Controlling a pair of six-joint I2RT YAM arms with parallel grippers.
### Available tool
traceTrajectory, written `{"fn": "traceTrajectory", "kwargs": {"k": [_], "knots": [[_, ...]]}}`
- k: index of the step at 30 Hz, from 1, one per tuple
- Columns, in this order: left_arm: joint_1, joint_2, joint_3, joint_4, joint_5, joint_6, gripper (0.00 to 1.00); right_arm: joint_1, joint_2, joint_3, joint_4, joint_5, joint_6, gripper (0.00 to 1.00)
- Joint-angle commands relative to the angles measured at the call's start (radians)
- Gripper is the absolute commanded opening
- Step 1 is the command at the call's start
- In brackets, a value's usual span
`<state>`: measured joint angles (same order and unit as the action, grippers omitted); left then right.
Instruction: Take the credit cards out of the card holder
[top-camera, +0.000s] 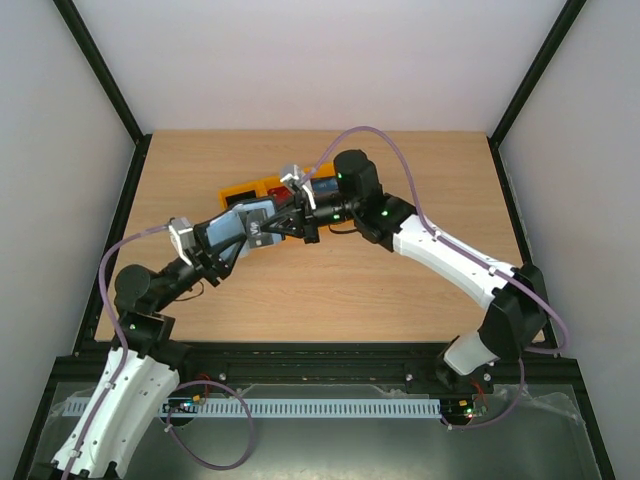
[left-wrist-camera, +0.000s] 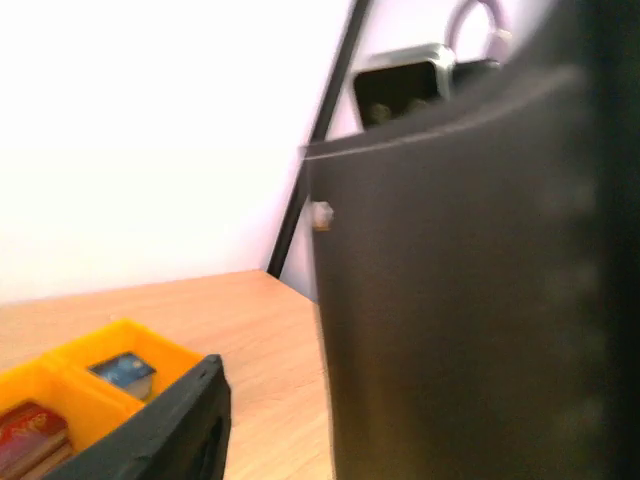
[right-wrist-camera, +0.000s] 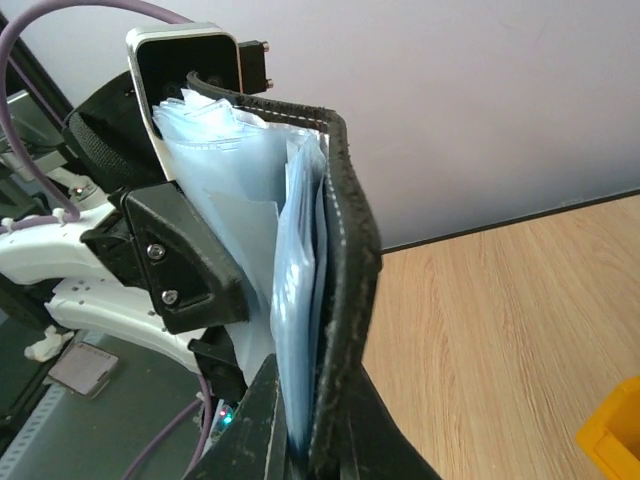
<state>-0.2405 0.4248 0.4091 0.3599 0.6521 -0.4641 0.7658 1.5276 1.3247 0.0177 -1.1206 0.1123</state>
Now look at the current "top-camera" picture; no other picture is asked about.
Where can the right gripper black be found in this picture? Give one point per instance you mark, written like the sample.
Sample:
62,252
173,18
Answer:
308,215

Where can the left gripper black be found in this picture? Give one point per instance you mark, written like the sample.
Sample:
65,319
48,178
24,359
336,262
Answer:
208,261

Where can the black VIP card stack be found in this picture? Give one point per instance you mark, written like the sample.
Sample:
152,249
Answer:
238,200

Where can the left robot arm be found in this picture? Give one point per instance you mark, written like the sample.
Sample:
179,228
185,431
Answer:
142,367

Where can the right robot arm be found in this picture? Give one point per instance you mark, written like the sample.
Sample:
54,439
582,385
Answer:
508,295

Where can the red card stack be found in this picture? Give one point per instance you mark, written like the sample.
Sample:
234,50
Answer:
280,194

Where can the blue card stack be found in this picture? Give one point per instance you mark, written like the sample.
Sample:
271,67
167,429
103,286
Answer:
324,186

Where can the orange plastic sorting bin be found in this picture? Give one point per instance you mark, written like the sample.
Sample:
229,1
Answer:
250,192

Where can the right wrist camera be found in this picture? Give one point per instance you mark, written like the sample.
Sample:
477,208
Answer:
296,180

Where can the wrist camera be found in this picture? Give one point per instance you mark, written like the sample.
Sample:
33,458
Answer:
182,237
296,180

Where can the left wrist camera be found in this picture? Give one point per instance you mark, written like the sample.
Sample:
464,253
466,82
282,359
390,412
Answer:
182,237

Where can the black aluminium frame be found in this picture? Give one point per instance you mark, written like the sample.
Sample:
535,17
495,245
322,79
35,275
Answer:
276,361

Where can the white slotted cable duct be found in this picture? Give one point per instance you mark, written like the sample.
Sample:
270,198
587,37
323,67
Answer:
262,408

